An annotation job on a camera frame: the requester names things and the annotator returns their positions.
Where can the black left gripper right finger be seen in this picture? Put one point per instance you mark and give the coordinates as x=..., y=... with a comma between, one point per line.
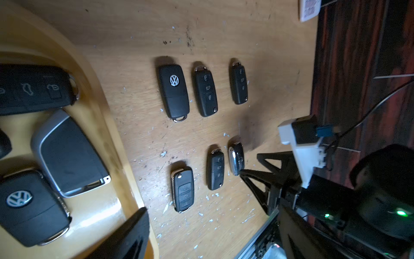
x=300, y=240

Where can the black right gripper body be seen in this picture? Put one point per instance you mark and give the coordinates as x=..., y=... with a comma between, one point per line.
x=282, y=189

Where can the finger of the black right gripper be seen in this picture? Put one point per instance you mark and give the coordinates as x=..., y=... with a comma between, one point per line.
x=288, y=167
x=265, y=186

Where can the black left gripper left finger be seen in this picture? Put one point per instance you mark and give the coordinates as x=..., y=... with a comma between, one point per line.
x=127, y=242

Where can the silver-edged car key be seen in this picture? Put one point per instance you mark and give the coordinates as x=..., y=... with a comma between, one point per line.
x=236, y=158

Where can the black three-button car key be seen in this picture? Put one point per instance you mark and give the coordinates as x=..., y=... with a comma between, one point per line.
x=215, y=169

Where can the dark grey car key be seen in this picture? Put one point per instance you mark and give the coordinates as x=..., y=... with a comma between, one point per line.
x=68, y=159

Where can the black VW car key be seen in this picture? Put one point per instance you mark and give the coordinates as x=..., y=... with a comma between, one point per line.
x=31, y=211

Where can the black silver Porsche key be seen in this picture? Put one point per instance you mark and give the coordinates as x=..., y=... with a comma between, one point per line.
x=5, y=144

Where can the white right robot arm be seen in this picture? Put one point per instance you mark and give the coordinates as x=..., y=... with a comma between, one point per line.
x=377, y=211

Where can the yellow storage box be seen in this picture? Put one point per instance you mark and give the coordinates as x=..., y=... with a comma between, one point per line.
x=96, y=215

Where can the white calculator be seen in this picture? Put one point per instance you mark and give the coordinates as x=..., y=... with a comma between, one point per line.
x=308, y=9

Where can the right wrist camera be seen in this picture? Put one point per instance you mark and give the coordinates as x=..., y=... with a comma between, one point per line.
x=304, y=135

